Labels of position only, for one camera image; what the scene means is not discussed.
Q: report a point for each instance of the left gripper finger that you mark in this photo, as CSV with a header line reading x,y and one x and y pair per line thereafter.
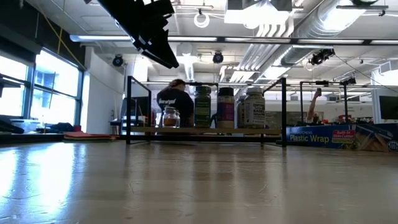
x,y
155,53
164,48

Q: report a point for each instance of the garlic powder bottle purple label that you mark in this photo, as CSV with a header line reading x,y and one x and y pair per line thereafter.
x,y
226,112

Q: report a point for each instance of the black ceiling spotlight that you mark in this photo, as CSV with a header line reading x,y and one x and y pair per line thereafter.
x,y
320,57
117,61
218,58

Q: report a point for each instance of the person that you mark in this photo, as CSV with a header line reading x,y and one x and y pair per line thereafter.
x,y
312,109
177,99

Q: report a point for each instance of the white ceiling pipes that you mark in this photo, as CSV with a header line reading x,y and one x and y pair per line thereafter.
x,y
264,31

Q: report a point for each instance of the large window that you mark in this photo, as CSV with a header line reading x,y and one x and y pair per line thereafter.
x,y
56,87

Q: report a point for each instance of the red notebook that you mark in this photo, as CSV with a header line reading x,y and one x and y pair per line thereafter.
x,y
90,135

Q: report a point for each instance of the blue plastic wrap box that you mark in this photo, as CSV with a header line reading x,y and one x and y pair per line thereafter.
x,y
311,138

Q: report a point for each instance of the black monitor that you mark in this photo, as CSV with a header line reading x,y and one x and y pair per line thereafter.
x,y
388,107

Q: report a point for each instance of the wooden shelf black metal frame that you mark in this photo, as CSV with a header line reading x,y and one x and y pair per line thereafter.
x,y
202,130

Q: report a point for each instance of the small silver ventilation duct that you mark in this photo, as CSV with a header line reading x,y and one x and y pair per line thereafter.
x,y
295,54

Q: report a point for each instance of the large silver ventilation duct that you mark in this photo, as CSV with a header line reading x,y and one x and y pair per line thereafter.
x,y
314,25

